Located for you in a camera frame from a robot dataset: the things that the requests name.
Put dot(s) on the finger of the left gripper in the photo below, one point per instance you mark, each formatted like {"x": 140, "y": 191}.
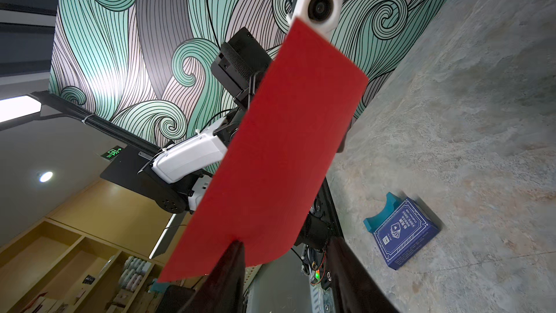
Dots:
{"x": 240, "y": 66}

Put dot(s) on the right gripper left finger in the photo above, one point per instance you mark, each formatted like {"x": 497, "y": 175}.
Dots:
{"x": 223, "y": 290}

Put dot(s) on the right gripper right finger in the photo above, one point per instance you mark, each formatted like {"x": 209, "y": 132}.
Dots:
{"x": 352, "y": 287}

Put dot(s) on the red square paper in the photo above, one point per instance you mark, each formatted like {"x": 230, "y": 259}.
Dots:
{"x": 263, "y": 189}

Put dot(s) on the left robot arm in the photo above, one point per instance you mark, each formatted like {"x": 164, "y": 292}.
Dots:
{"x": 175, "y": 178}

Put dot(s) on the teal small block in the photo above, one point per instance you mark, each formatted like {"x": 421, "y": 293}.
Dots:
{"x": 392, "y": 203}

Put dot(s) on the blue card box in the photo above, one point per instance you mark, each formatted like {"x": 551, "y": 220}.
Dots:
{"x": 405, "y": 232}

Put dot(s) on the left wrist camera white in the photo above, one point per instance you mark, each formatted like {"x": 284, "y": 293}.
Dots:
{"x": 322, "y": 16}

